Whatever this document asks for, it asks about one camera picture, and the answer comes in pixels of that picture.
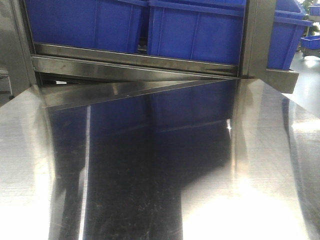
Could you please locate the blue plastic bin left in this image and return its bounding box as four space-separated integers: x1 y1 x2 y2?
25 0 148 53

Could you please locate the stainless steel shelf rack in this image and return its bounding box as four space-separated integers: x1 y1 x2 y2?
0 0 299 104

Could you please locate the blue plastic bin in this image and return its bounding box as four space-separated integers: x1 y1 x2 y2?
147 0 245 65
267 0 313 71
25 0 148 53

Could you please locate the blue plastic bin right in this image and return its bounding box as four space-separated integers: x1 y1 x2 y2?
267 0 313 71

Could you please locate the distant blue tray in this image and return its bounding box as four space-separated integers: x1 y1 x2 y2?
300 35 320 50

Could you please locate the blue plastic bin middle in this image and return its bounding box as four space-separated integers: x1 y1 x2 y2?
147 0 245 65

